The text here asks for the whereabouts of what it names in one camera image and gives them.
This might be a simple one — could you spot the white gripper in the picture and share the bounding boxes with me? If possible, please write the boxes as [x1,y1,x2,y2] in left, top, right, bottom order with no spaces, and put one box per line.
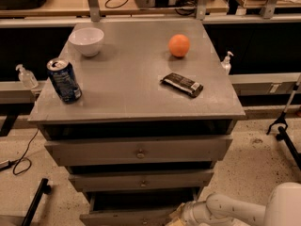
[167,202,206,226]

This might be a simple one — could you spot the grey bottom drawer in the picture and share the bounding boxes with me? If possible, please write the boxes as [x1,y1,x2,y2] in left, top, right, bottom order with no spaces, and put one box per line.
[80,187,198,226]

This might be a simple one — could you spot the grey drawer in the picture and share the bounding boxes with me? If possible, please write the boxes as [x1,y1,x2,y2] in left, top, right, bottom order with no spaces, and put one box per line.
[80,187,198,226]
[45,135,233,166]
[69,169,214,192]

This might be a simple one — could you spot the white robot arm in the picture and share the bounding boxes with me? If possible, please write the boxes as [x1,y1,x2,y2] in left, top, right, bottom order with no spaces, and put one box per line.
[166,182,301,226]

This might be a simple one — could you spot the grey middle drawer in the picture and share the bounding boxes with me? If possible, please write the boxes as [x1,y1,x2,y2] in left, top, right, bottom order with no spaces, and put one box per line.
[69,169,214,192]

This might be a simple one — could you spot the grey top drawer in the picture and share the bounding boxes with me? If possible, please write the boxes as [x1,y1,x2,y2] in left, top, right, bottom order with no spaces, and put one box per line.
[45,135,233,166]

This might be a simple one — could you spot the grey wooden drawer cabinet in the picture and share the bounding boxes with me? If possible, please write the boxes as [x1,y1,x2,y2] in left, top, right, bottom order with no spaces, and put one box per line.
[27,17,246,226]

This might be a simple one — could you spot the black snack bar wrapper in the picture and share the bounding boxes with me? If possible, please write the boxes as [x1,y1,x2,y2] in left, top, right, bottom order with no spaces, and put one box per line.
[161,73,203,98]

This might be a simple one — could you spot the black stand leg left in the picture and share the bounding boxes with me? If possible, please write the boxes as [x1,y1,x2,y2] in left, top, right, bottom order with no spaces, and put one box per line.
[22,178,52,226]

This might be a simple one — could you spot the black tripod leg right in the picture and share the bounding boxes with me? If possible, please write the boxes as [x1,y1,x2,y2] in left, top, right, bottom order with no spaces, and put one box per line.
[266,75,301,171]

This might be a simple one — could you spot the right clear sanitizer bottle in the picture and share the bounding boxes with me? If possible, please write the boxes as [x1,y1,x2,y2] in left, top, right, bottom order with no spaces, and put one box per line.
[221,51,233,74]

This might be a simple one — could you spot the clear sanitizer bottle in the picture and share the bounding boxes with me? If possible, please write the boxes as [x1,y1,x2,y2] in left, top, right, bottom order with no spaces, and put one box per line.
[15,64,39,89]
[221,51,233,74]

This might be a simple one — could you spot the orange fruit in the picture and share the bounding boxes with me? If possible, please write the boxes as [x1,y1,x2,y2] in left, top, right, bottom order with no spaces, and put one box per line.
[168,34,190,57]

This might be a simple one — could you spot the blue soda can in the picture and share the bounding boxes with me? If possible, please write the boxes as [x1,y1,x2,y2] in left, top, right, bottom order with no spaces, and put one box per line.
[46,57,82,104]

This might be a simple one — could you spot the white ceramic bowl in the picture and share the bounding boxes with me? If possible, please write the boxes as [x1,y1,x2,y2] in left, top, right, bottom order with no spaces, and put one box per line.
[69,27,104,57]

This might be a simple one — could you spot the left clear sanitizer bottle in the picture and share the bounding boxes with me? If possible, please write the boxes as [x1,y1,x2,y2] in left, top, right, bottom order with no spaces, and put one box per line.
[15,64,39,89]

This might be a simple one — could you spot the wooden desk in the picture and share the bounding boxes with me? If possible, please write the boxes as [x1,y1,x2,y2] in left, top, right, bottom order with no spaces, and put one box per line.
[0,0,230,19]

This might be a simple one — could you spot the black floor cable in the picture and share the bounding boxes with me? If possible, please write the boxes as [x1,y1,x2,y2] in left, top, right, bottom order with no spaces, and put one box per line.
[0,128,40,176]

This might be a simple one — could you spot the black desk cables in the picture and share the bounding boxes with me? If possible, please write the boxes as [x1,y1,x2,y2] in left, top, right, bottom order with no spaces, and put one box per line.
[104,0,198,17]

